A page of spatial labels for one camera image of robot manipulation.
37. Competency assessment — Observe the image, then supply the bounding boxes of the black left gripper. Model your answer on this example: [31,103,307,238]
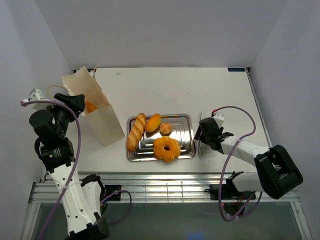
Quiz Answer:
[43,92,85,138]

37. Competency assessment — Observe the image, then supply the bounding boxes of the short loaf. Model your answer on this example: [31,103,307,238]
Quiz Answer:
[85,101,98,113]

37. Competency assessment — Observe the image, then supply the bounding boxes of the metal tongs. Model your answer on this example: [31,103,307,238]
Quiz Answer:
[197,111,205,160]

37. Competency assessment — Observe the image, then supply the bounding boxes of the beige paper bag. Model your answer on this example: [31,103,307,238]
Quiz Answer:
[56,66,125,146]

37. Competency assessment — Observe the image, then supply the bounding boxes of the small round bun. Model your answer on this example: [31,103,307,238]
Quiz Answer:
[159,122,172,135]

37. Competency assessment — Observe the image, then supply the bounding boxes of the ring shaped bread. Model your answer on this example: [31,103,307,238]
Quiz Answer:
[153,136,181,163]

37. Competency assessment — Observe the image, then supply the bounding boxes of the orange oval bun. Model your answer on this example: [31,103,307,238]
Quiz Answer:
[145,113,162,133]

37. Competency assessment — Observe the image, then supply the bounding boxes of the twisted loaf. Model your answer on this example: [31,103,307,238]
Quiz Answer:
[126,113,147,152]

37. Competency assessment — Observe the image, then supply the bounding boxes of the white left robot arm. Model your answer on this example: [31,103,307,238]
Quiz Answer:
[29,93,110,240]

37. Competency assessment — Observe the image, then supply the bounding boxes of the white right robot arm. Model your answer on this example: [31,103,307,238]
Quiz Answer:
[194,117,304,200]

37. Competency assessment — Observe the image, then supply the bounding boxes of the metal tray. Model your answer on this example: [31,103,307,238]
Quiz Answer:
[126,113,196,162]

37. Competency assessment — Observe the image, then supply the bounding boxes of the blue label right corner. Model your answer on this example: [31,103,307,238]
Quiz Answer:
[227,67,246,72]

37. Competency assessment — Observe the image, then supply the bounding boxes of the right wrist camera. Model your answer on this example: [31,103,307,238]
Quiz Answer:
[211,110,225,129]

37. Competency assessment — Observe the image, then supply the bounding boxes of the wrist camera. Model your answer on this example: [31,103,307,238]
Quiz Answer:
[20,88,50,111]
[211,110,225,129]

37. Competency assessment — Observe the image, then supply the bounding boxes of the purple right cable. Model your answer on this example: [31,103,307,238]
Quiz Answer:
[212,106,263,222]

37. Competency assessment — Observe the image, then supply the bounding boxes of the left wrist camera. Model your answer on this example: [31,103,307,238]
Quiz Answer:
[20,88,50,111]

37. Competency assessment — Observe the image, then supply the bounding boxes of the aluminium frame rail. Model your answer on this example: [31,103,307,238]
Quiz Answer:
[28,173,300,204]

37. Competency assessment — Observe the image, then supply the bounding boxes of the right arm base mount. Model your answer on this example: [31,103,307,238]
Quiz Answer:
[204,183,252,215]

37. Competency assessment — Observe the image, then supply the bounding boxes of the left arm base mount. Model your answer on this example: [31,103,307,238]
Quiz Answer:
[97,184,122,208]

